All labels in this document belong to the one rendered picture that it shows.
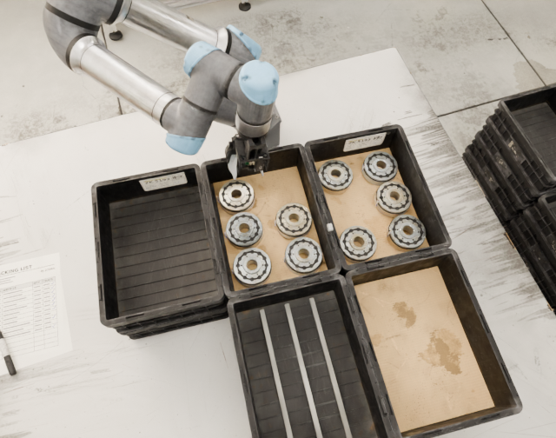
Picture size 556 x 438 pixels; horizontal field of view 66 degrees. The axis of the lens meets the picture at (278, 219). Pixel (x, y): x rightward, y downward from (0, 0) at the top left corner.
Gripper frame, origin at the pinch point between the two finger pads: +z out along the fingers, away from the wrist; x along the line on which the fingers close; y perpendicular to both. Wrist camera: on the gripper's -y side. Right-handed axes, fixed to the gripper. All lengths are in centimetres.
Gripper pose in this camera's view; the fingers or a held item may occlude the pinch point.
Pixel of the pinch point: (243, 167)
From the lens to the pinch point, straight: 113.0
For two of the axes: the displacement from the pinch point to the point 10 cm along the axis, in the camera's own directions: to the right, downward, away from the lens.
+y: 2.4, 8.9, -4.0
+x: 9.6, -1.5, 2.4
